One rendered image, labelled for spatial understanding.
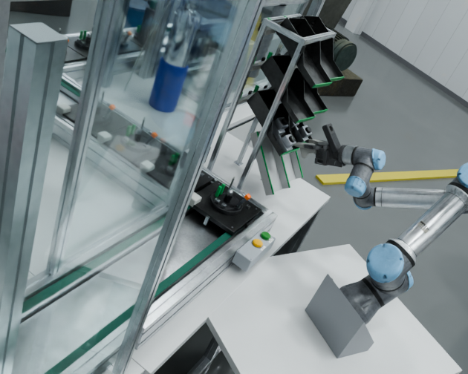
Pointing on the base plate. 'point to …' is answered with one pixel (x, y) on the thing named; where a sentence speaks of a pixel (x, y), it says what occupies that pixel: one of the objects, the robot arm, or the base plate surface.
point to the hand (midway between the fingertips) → (301, 141)
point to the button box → (248, 257)
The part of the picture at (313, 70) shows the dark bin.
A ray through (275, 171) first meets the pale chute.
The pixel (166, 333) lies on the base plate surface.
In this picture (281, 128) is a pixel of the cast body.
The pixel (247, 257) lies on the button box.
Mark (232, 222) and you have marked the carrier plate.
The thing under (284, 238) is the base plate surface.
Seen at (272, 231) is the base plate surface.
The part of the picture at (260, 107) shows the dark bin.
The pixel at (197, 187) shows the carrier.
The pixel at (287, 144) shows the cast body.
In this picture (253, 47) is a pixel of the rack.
